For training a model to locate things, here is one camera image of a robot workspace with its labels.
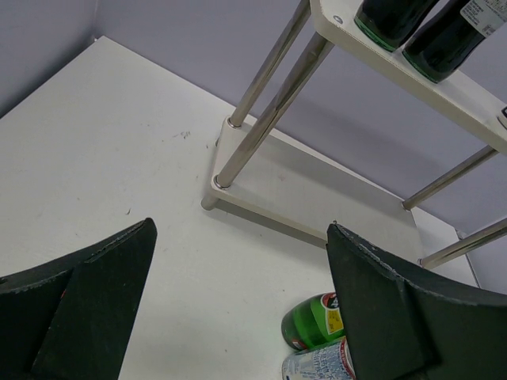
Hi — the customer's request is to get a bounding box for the white two-tier shelf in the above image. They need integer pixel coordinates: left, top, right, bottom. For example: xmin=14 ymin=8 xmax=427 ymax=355
xmin=204 ymin=1 xmax=506 ymax=267

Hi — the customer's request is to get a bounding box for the left Coca-Cola glass bottle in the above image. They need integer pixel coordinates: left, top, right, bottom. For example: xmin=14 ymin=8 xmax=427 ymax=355
xmin=354 ymin=0 xmax=438 ymax=52

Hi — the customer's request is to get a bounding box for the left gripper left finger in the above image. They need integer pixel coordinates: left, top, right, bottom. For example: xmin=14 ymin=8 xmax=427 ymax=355
xmin=1 ymin=218 xmax=157 ymax=379

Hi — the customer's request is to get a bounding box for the coca-cola glass bottle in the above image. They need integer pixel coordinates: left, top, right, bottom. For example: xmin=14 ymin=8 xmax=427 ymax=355
xmin=354 ymin=0 xmax=438 ymax=52
xmin=402 ymin=0 xmax=506 ymax=83

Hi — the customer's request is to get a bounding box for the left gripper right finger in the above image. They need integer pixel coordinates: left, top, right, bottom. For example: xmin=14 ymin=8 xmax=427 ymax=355
xmin=326 ymin=224 xmax=506 ymax=379

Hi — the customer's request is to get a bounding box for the right Coca-Cola glass bottle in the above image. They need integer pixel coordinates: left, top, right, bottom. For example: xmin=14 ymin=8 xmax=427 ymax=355
xmin=402 ymin=0 xmax=506 ymax=83

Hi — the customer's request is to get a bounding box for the Red Bull can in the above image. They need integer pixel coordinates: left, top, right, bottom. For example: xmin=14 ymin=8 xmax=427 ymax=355
xmin=281 ymin=337 xmax=356 ymax=380

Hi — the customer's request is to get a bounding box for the rear green glass bottle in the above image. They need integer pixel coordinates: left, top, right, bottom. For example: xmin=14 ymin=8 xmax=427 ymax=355
xmin=281 ymin=292 xmax=345 ymax=351

